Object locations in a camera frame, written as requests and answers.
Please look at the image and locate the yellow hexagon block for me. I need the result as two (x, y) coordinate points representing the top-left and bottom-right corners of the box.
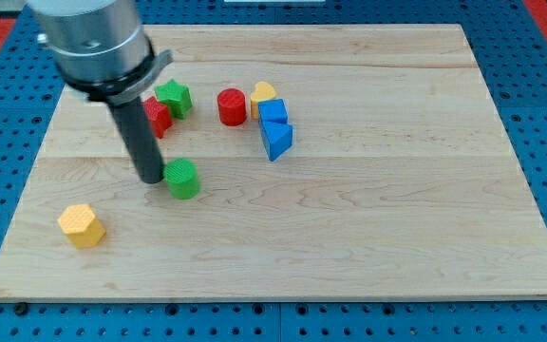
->
(57, 203), (106, 249)

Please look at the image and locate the red star block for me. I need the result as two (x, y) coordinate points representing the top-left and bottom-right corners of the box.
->
(142, 96), (174, 139)

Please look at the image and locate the red cylinder block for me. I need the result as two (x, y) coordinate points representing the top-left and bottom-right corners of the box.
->
(217, 88), (247, 126)

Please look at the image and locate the blue triangle block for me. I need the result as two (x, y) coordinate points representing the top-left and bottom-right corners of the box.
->
(260, 122), (293, 162)

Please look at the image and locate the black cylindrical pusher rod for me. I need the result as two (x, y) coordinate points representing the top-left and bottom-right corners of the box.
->
(107, 98), (164, 184)

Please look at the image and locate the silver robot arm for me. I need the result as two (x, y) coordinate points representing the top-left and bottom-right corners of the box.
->
(28, 0), (173, 106)

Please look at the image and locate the yellow heart block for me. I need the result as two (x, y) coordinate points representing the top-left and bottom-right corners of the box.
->
(250, 81), (277, 120)

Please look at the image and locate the blue cube block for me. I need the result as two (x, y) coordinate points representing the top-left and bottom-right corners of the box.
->
(257, 99), (288, 124)

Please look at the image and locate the green cylinder block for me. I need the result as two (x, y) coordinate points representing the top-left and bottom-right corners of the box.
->
(163, 158), (200, 200)

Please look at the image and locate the green star block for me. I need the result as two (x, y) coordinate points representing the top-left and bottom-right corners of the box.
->
(154, 79), (193, 120)

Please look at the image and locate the wooden board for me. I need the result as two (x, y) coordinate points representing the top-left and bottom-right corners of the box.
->
(0, 24), (547, 303)

